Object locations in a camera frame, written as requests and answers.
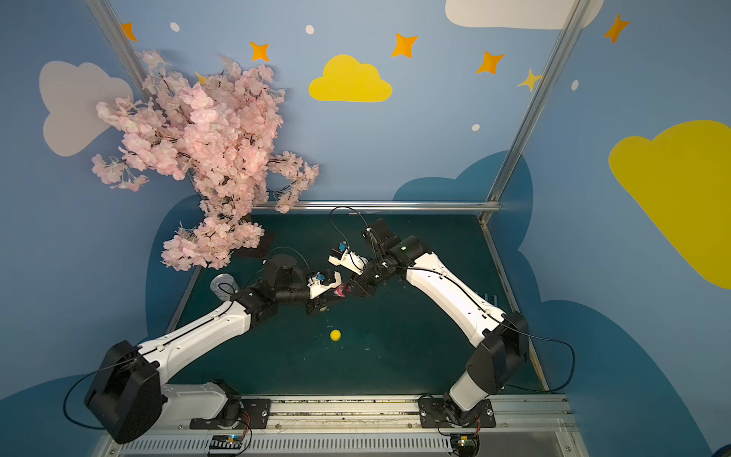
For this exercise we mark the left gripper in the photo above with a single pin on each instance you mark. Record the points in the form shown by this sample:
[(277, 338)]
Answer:
[(319, 303)]

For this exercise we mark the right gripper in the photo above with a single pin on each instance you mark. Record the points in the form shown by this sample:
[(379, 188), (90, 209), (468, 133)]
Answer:
[(360, 280)]

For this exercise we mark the magenta paint jar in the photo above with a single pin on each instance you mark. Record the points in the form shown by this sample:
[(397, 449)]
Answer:
[(341, 291)]

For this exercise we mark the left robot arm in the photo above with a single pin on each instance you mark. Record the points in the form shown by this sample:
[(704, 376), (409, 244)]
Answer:
[(130, 392)]

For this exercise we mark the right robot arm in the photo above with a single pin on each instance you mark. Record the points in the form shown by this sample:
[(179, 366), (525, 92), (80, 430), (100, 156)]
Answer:
[(500, 339)]

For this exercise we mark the yellow jar lid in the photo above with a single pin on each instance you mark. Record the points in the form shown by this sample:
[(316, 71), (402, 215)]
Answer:
[(335, 335)]

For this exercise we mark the silver metal can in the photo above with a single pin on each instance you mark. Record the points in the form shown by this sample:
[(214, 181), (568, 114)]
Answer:
[(224, 286)]

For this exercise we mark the left electronics board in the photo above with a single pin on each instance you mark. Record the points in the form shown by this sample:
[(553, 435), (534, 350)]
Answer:
[(226, 445)]

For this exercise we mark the electronics board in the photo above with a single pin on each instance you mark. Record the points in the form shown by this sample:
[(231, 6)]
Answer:
[(464, 445), (226, 445)]

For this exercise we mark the right electronics board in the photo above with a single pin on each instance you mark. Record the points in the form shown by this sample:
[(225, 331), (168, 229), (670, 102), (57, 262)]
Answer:
[(464, 445)]

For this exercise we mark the pink cherry blossom tree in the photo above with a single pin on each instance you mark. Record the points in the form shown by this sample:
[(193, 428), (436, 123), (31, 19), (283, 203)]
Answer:
[(219, 133)]

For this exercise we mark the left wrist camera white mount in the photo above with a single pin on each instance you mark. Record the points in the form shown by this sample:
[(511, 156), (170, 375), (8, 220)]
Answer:
[(322, 282)]

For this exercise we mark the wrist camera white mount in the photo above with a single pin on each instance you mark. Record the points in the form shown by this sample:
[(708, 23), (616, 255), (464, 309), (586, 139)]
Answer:
[(322, 282), (343, 256)]

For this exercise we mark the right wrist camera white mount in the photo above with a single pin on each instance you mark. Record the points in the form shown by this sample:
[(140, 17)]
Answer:
[(343, 256)]

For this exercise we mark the horizontal aluminium frame bar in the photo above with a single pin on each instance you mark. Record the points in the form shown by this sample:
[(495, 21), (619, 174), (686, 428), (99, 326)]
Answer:
[(399, 206)]

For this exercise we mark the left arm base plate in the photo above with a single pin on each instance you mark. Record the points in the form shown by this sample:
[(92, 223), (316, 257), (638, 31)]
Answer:
[(237, 414)]

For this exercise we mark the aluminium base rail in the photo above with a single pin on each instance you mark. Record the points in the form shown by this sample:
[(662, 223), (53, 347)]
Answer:
[(376, 425)]

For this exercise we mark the blue garden fork wooden handle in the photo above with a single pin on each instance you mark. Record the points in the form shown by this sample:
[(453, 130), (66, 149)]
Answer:
[(492, 299)]

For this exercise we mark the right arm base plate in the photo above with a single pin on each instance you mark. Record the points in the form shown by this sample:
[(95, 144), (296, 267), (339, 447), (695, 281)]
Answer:
[(438, 412)]

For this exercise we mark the right aluminium frame post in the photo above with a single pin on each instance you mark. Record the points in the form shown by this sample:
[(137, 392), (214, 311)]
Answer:
[(554, 66)]

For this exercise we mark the aluminium frame post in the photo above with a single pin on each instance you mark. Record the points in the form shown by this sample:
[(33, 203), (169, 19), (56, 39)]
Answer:
[(554, 66), (111, 27)]

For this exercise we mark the left aluminium frame post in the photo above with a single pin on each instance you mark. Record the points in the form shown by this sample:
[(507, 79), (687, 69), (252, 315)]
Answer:
[(111, 27)]

